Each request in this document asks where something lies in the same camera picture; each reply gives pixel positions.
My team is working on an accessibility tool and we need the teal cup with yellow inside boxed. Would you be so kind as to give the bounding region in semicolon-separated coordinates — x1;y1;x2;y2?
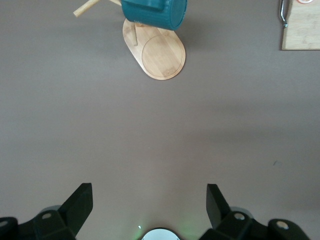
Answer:
120;0;189;32

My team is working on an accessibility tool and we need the bamboo cutting board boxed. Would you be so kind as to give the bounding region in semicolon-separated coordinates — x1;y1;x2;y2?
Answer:
281;0;320;51

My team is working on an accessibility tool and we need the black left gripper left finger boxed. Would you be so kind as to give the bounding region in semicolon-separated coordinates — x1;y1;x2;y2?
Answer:
0;182;94;240

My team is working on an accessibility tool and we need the wooden mug tree rack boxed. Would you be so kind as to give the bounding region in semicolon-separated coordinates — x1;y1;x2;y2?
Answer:
72;0;187;81

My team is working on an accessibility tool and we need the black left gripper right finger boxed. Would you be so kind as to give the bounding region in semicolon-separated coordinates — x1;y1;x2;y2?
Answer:
199;183;311;240

